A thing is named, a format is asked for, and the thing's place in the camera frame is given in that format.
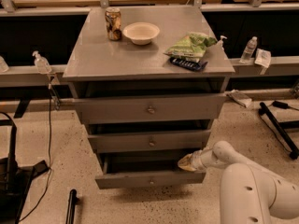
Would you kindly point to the grey top drawer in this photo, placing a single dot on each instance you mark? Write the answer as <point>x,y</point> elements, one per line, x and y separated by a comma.
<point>149,108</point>

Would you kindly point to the grey drawer cabinet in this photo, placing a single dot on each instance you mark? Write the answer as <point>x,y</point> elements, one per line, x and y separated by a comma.
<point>101,68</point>

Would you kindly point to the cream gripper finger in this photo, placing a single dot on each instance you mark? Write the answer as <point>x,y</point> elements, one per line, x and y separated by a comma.
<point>188,158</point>
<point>186,167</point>

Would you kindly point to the clear bottle far left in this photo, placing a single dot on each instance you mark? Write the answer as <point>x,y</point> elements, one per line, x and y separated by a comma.
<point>3,65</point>

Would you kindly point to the white paper bowl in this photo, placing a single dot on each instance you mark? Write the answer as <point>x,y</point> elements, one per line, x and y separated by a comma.
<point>141,33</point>

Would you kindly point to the black bar on floor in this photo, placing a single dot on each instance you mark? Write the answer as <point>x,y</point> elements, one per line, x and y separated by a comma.
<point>72,202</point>

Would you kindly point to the folded cloth on ledge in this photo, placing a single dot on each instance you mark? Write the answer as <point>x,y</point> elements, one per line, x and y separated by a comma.
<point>240,97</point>

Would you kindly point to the sanitizer pump bottle behind cabinet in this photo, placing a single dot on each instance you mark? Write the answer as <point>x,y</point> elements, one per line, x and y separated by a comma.
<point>221,41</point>

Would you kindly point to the grey middle drawer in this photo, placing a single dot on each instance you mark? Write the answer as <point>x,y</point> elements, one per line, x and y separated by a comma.
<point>123,142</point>

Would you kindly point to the black stand leg right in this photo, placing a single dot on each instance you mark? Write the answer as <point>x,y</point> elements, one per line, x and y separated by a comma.
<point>282,128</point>

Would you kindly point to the black power adapter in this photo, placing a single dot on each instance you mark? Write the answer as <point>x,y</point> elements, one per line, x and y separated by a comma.
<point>280,105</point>

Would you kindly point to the dark blue snack bar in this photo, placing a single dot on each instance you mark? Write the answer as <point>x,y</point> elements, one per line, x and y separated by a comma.
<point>192,66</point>

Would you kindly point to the grey drawer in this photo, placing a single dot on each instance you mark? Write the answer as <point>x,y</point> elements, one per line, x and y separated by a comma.
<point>149,108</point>
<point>123,142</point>
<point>144,169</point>

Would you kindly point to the green chip bag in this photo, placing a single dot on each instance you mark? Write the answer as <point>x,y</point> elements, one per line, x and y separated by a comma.
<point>192,47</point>

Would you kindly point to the white wipe packet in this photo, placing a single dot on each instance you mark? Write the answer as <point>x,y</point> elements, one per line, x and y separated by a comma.
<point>263,58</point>

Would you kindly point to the black stand base left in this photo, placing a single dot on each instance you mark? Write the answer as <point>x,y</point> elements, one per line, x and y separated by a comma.
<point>15,181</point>

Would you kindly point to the clear water bottle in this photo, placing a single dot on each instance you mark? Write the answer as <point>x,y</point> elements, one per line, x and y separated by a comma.
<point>248,50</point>

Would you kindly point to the grey bottom drawer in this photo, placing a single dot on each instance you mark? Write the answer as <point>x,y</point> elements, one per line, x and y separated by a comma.
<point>144,169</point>

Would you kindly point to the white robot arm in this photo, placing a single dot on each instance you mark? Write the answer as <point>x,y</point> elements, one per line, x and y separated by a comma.
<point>249,193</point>

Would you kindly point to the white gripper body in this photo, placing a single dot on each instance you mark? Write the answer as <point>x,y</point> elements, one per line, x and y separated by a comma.
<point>196,160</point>

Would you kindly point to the patterned drink can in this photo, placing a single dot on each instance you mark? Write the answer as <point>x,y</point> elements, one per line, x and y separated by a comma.
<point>113,23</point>

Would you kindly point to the sanitizer pump bottle left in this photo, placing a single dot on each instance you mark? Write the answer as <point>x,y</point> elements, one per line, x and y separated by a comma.
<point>41,63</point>

